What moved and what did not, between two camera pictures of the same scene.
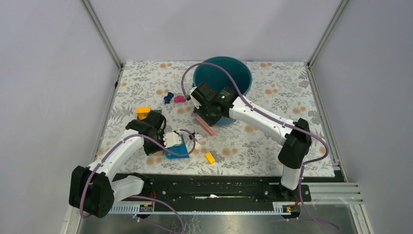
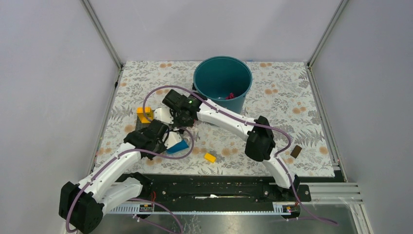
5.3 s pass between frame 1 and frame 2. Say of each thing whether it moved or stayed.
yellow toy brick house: stayed
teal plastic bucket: stayed
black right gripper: moved
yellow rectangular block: stayed
